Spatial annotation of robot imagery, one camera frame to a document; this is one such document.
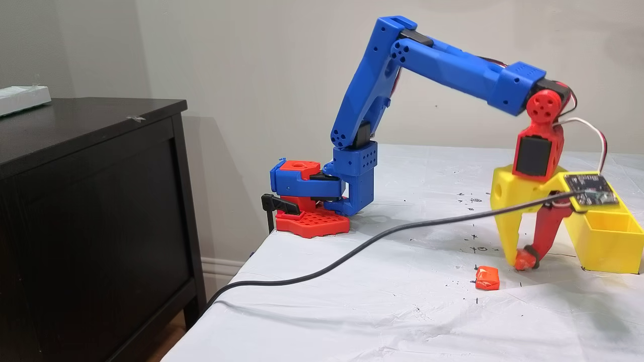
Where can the white flat box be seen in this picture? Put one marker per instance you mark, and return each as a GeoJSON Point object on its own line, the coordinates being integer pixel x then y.
{"type": "Point", "coordinates": [22, 99]}

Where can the white baseboard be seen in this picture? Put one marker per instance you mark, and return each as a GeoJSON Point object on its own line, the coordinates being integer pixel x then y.
{"type": "Point", "coordinates": [216, 269]}

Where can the camera board on yellow bracket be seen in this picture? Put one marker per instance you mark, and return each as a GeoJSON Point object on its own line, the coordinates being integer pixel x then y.
{"type": "Point", "coordinates": [588, 188]}

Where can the white tablecloth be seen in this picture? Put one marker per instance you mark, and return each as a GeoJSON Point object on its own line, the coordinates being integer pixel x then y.
{"type": "Point", "coordinates": [352, 311]}

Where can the yellow three-compartment box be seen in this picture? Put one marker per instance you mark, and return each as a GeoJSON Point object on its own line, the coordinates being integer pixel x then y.
{"type": "Point", "coordinates": [609, 246]}

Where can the black wooden dresser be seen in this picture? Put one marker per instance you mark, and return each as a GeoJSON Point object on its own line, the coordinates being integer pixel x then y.
{"type": "Point", "coordinates": [100, 226]}

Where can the black table clamp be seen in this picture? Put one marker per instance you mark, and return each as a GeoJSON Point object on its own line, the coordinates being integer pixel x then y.
{"type": "Point", "coordinates": [279, 203]}

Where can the orange medicine sachet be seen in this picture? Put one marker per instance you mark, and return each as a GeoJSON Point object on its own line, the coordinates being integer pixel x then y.
{"type": "Point", "coordinates": [524, 261]}
{"type": "Point", "coordinates": [487, 278]}

